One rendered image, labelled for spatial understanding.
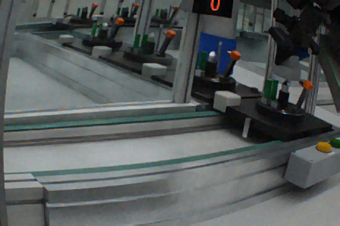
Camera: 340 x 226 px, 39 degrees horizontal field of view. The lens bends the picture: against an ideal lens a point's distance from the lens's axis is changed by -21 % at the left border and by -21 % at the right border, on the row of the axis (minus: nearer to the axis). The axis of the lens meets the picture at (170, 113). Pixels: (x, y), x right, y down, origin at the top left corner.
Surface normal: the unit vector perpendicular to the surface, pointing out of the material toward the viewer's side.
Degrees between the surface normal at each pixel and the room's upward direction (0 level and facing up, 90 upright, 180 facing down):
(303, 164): 90
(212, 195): 90
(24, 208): 90
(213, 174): 90
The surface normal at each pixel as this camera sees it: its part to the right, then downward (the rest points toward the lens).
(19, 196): 0.65, 0.30
